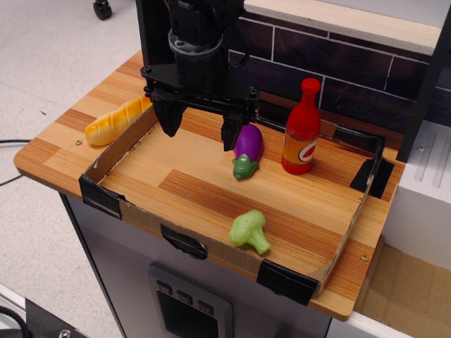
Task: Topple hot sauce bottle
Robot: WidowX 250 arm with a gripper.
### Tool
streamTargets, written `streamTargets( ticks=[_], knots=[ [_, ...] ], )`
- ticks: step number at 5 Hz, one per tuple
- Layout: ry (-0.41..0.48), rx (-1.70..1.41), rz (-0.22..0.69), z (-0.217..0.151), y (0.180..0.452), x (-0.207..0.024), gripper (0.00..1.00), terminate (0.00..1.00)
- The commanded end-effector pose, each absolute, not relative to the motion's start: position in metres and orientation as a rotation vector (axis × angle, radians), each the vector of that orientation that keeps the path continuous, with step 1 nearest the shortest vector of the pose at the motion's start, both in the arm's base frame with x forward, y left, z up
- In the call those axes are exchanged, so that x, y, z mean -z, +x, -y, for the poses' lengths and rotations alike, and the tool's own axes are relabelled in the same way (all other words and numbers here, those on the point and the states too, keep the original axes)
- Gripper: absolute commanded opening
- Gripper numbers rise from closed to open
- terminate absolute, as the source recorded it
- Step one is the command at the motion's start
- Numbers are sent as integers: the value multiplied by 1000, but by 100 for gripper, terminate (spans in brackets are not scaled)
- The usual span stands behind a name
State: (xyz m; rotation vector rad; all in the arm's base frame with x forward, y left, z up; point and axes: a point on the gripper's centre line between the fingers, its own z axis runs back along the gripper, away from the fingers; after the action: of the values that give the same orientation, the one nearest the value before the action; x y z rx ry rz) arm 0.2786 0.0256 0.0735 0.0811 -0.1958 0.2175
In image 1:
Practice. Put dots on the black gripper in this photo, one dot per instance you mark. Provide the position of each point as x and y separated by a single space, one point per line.
172 94

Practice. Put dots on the red hot sauce bottle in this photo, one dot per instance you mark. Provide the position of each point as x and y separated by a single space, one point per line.
302 130

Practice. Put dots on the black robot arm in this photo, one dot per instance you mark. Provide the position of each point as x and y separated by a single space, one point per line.
186 63

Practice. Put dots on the cardboard fence with black tape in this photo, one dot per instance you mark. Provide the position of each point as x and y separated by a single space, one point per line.
323 226

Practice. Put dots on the purple toy eggplant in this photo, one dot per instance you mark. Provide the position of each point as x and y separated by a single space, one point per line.
248 152

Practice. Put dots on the yellow toy baguette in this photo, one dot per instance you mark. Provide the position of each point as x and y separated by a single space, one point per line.
108 127

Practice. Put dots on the green toy broccoli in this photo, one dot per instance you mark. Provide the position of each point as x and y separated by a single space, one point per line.
248 228

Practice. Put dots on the black caster wheel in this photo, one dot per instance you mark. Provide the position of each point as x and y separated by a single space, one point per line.
102 9

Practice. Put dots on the grey toy oven panel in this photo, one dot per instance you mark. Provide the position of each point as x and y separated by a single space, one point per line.
186 309

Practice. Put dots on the white toy sink counter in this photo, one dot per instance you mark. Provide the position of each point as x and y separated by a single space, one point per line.
418 223

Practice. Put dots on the black vertical post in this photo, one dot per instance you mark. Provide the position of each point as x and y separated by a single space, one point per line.
439 57

